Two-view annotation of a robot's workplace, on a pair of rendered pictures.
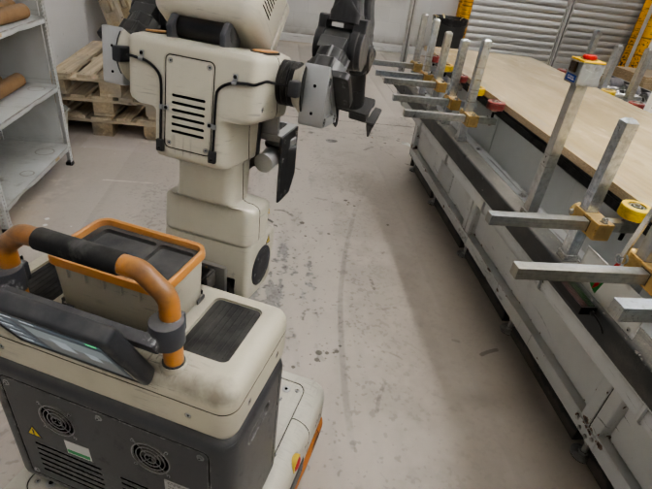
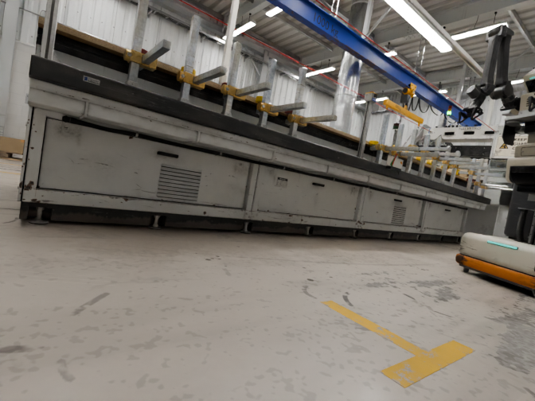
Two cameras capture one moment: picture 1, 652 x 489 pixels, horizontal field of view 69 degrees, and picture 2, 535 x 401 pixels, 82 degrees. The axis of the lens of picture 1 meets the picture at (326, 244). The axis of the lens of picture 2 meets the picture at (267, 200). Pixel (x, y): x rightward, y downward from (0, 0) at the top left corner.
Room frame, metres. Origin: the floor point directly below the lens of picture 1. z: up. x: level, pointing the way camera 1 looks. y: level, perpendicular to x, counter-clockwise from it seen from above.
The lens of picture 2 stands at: (3.29, 1.18, 0.37)
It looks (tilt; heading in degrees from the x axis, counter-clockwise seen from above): 3 degrees down; 241
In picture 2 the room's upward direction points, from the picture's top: 10 degrees clockwise
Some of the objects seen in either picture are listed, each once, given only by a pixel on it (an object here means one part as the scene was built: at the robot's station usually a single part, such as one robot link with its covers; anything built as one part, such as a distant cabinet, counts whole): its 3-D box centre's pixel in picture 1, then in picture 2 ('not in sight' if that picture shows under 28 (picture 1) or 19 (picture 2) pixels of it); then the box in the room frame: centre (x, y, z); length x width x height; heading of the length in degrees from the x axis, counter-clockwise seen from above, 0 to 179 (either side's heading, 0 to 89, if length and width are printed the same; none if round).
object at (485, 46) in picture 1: (472, 94); (297, 104); (2.23, -0.57, 0.92); 0.04 x 0.04 x 0.48; 9
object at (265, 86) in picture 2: (422, 83); (244, 91); (2.67, -0.41, 0.84); 0.43 x 0.03 x 0.04; 99
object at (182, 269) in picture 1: (132, 275); not in sight; (0.67, 0.34, 0.87); 0.23 x 0.15 x 0.11; 76
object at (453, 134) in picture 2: not in sight; (460, 181); (-1.77, -1.76, 0.95); 1.65 x 0.70 x 1.90; 99
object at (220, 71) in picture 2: (411, 76); (201, 79); (2.92, -0.37, 0.82); 0.43 x 0.03 x 0.04; 99
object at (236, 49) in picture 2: (438, 78); (230, 86); (2.72, -0.49, 0.87); 0.04 x 0.04 x 0.48; 9
